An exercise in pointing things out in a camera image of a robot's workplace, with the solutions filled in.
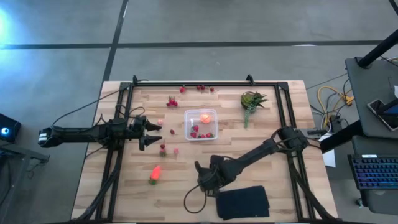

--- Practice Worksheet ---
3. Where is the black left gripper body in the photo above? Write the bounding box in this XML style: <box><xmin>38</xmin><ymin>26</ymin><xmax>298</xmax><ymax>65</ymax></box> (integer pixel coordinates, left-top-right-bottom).
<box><xmin>129</xmin><ymin>115</ymin><xmax>149</xmax><ymax>152</ymax></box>

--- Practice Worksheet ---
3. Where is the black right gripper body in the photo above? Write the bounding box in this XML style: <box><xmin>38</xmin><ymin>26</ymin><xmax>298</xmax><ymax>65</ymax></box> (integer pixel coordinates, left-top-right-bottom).
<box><xmin>198</xmin><ymin>154</ymin><xmax>233</xmax><ymax>196</ymax></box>

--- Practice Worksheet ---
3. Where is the clear plastic tupperware container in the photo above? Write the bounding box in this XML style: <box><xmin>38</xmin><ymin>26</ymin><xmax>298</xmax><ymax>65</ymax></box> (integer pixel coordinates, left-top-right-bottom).
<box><xmin>183</xmin><ymin>108</ymin><xmax>218</xmax><ymax>141</ymax></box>

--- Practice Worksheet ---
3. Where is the orange toy carrot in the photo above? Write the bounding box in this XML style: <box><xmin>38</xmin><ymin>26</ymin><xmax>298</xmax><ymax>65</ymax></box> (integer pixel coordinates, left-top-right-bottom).
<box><xmin>148</xmin><ymin>164</ymin><xmax>162</xmax><ymax>186</ymax></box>

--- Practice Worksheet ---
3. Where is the dark folded cloth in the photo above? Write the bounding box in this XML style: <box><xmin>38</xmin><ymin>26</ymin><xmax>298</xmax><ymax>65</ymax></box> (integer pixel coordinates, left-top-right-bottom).
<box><xmin>215</xmin><ymin>185</ymin><xmax>271</xmax><ymax>221</ymax></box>

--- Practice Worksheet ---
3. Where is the potted succulent plant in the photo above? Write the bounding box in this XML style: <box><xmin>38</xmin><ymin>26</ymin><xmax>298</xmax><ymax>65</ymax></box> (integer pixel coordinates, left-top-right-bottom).
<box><xmin>239</xmin><ymin>90</ymin><xmax>269</xmax><ymax>129</ymax></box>

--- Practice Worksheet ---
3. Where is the grey metal stand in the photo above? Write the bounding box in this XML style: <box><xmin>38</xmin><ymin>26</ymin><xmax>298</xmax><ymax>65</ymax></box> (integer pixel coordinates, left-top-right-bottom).
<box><xmin>0</xmin><ymin>139</ymin><xmax>50</xmax><ymax>224</ymax></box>

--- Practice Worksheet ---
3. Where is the white paper sheet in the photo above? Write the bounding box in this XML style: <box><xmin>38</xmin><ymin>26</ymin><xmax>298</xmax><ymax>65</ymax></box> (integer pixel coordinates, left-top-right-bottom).
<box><xmin>318</xmin><ymin>133</ymin><xmax>336</xmax><ymax>168</ymax></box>

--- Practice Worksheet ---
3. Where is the black speaker one blue light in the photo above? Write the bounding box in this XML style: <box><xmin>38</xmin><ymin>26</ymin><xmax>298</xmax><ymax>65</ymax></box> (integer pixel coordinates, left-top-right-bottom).
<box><xmin>0</xmin><ymin>113</ymin><xmax>22</xmax><ymax>144</ymax></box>

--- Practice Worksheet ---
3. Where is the black stand leg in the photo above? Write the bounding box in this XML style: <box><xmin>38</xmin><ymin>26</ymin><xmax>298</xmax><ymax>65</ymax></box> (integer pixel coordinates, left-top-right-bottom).
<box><xmin>320</xmin><ymin>119</ymin><xmax>364</xmax><ymax>154</ymax></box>

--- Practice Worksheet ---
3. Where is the backlit computer keyboard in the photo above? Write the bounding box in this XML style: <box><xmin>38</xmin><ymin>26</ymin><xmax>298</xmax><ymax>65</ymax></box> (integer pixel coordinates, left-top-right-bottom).
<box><xmin>347</xmin><ymin>154</ymin><xmax>398</xmax><ymax>190</ymax></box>

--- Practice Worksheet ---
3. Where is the grey desk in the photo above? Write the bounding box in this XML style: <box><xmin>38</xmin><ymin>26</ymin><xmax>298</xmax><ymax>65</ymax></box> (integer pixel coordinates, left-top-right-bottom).
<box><xmin>344</xmin><ymin>57</ymin><xmax>398</xmax><ymax>215</ymax></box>

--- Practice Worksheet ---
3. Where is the black smartphone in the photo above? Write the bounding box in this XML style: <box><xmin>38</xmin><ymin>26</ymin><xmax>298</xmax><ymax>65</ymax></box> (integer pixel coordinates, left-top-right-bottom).
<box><xmin>366</xmin><ymin>98</ymin><xmax>398</xmax><ymax>131</ymax></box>

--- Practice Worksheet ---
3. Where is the black stand pole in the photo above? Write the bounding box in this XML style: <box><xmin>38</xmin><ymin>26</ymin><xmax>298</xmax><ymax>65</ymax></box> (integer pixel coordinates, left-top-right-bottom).
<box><xmin>356</xmin><ymin>29</ymin><xmax>398</xmax><ymax>69</ymax></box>

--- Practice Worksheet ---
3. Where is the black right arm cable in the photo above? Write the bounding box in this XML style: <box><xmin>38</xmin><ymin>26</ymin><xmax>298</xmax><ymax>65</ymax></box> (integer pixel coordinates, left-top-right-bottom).
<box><xmin>183</xmin><ymin>183</ymin><xmax>208</xmax><ymax>215</ymax></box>

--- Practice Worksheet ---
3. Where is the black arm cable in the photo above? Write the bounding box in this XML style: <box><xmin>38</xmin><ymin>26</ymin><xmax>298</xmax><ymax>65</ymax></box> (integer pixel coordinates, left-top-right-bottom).
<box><xmin>183</xmin><ymin>183</ymin><xmax>208</xmax><ymax>215</ymax></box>
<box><xmin>51</xmin><ymin>88</ymin><xmax>124</xmax><ymax>128</ymax></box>

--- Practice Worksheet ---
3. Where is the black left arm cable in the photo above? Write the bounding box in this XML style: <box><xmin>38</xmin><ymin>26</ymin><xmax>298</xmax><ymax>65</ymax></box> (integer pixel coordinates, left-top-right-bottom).
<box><xmin>51</xmin><ymin>88</ymin><xmax>124</xmax><ymax>128</ymax></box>

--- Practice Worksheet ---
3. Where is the black aluminium table frame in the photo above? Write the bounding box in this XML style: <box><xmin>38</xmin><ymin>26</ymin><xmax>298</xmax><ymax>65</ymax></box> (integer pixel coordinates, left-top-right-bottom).
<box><xmin>70</xmin><ymin>74</ymin><xmax>340</xmax><ymax>223</ymax></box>

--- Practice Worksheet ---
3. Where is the yellow cable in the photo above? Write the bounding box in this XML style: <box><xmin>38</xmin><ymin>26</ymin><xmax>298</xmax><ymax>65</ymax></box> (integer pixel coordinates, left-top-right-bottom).
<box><xmin>316</xmin><ymin>86</ymin><xmax>355</xmax><ymax>128</ymax></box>

